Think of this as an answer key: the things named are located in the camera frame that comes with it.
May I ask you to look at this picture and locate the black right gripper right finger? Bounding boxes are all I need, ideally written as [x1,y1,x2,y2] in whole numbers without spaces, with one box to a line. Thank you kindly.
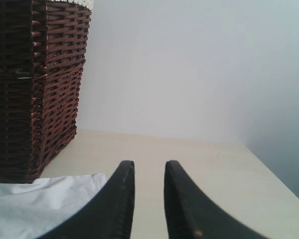
[164,160,264,239]

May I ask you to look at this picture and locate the white t-shirt red lettering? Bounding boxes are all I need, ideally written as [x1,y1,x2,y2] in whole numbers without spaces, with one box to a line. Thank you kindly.
[0,173,106,239]

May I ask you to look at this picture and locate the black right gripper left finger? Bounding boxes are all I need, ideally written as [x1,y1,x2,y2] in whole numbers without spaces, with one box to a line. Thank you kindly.
[40,160,135,239]

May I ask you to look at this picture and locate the dark brown wicker basket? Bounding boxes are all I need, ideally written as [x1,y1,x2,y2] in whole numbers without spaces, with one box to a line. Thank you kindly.
[0,0,92,183]

